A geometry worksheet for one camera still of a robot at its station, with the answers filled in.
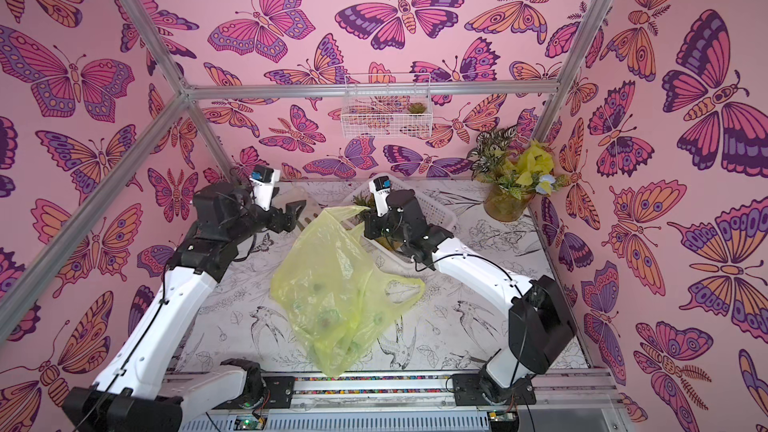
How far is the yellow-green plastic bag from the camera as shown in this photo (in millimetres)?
790

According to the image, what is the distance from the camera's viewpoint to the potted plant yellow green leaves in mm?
916

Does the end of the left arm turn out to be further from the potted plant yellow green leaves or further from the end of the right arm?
the potted plant yellow green leaves

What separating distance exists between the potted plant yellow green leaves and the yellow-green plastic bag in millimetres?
428

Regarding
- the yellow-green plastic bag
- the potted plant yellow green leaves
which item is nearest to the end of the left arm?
the yellow-green plastic bag

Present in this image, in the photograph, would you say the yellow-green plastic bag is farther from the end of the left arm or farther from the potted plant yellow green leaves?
the potted plant yellow green leaves
